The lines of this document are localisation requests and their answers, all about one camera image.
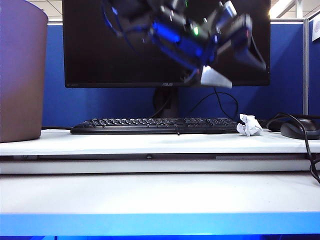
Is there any black Asus monitor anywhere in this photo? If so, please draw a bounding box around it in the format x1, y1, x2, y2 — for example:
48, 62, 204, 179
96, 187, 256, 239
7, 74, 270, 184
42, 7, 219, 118
62, 0, 272, 89

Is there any ceiling light panel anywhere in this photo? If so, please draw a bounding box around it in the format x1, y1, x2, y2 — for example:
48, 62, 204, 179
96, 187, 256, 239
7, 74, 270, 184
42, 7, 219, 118
269, 0, 296, 19

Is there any small white tissue ball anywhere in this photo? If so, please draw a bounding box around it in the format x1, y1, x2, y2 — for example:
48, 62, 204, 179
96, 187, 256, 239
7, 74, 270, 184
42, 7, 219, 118
199, 64, 233, 89

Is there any white paper note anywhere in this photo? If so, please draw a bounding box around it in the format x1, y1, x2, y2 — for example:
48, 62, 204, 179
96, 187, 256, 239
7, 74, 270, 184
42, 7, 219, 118
311, 19, 320, 43

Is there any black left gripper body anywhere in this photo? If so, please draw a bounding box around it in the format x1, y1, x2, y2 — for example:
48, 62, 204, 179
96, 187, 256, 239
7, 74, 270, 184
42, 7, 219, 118
159, 3, 253, 52

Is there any black monitor power cable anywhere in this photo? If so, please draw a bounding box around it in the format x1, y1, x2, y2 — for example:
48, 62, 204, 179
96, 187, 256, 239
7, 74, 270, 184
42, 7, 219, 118
149, 93, 174, 119

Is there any thin black keyboard cable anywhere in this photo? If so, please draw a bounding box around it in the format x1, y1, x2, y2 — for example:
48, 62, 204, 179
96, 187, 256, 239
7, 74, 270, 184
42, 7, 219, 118
41, 126, 73, 131

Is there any black Logitech keyboard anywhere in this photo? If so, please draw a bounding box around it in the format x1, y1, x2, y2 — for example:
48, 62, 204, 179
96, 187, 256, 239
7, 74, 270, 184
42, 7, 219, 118
70, 117, 247, 136

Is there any black and grey Logitech mouse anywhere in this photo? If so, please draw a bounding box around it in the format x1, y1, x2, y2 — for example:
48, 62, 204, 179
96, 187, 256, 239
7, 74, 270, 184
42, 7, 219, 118
279, 119, 320, 141

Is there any large printed white paper ball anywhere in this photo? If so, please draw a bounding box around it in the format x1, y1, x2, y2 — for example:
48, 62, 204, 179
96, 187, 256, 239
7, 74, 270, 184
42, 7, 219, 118
236, 113, 264, 137

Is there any grey partition post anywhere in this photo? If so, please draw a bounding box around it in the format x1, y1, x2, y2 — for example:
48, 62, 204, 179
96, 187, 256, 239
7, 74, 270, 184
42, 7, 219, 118
302, 18, 309, 116

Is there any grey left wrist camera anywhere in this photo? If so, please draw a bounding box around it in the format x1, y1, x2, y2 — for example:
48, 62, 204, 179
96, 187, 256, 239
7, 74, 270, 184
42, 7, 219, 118
216, 0, 239, 26

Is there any looped black monitor cable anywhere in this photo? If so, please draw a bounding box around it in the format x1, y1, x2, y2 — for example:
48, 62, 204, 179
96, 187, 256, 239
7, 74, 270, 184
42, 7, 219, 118
191, 86, 239, 121

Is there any black monitor stand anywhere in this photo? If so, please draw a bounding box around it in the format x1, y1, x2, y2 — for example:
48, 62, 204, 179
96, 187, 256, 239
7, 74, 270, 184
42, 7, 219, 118
152, 87, 180, 119

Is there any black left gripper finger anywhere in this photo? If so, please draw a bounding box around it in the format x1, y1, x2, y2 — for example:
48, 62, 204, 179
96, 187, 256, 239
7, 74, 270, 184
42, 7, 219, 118
216, 37, 267, 74
149, 21, 210, 74

